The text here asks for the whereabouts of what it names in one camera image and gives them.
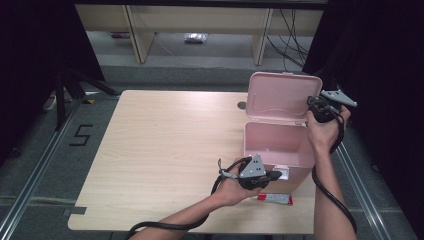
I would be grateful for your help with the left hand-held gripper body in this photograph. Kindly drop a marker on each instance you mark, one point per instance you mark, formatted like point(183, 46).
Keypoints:
point(253, 170)

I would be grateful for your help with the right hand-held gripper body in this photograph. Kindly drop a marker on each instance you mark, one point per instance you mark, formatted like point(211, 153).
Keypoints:
point(325, 111)

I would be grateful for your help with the red and white ointment tube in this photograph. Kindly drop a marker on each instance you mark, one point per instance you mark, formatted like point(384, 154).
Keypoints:
point(275, 198)

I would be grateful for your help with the pink storage box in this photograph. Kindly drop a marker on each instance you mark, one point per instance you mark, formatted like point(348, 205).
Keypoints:
point(280, 143)

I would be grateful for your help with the person's right hand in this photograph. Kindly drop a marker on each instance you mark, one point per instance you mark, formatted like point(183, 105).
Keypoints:
point(321, 135)

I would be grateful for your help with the person's left hand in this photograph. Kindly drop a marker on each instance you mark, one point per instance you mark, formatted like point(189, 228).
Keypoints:
point(230, 194)

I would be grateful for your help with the black curtain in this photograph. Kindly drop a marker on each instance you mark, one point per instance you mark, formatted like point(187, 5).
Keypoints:
point(33, 50)
point(383, 50)

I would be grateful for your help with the clear plastic bag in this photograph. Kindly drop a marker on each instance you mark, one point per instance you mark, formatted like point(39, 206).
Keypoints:
point(195, 37)

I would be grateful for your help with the beige wooden desk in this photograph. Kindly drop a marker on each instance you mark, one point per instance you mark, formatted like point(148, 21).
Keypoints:
point(200, 18)

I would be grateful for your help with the black tape strip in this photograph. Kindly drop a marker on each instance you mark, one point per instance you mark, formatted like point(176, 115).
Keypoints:
point(75, 211)

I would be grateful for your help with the small dark pink item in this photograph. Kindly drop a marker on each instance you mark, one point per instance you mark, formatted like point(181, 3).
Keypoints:
point(120, 35)

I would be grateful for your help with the metal floor rail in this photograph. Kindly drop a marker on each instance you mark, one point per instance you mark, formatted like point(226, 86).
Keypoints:
point(366, 200)
point(40, 166)

